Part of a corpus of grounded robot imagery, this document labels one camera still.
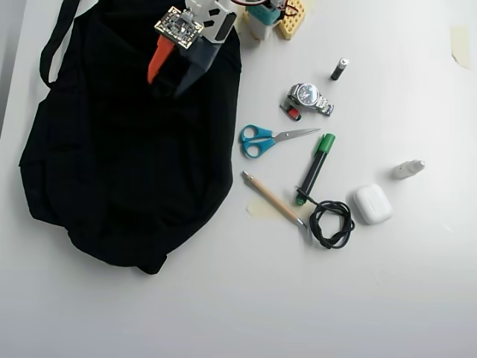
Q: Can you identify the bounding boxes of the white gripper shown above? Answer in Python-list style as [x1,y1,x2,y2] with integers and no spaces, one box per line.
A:
[146,0,239,98]

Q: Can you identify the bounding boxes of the white teal robot base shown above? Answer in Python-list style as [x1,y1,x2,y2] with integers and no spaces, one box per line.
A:
[244,0,288,48]

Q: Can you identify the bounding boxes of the black fabric bag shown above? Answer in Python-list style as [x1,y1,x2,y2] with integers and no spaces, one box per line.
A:
[18,0,243,276]

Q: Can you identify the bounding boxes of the yellow perforated block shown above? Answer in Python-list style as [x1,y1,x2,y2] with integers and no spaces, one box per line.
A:
[277,0,306,40]

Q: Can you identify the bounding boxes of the red black USB stick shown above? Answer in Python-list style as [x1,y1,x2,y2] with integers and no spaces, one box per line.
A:
[279,101,302,122]

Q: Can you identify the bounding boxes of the silver steel wristwatch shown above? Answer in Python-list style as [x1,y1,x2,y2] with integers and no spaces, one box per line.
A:
[286,82,335,119]

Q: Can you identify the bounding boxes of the black AA battery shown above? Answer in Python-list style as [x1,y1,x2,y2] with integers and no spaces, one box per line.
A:
[329,57,350,81]

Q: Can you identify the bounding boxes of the wooden ballpoint pen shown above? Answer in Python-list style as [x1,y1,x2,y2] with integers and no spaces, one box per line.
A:
[241,170,309,229]

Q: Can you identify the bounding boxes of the wide beige masking tape piece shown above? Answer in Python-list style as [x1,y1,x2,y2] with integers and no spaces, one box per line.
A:
[246,196,318,224]

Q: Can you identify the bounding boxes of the black marker green cap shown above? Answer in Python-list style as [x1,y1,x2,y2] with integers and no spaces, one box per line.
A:
[295,133,336,207]

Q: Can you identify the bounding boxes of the white earbuds case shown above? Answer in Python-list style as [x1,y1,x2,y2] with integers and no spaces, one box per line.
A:
[345,183,394,226]

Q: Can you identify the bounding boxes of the small white dropper bottle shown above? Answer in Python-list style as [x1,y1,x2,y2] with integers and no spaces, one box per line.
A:
[393,159,426,180]

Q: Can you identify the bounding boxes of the narrow beige masking tape strip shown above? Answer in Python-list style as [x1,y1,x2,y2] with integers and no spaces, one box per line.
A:
[449,24,473,70]

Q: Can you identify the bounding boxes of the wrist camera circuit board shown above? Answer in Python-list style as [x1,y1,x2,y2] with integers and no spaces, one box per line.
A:
[154,5,205,49]

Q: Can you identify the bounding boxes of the red servo wires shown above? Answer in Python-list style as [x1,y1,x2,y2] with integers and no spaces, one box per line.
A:
[230,0,299,19]

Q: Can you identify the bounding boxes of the blue handled scissors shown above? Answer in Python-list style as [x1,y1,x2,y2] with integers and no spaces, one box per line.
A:
[238,125,322,160]

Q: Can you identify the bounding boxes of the black coiled cable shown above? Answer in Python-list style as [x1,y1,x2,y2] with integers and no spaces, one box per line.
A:
[296,188,357,250]

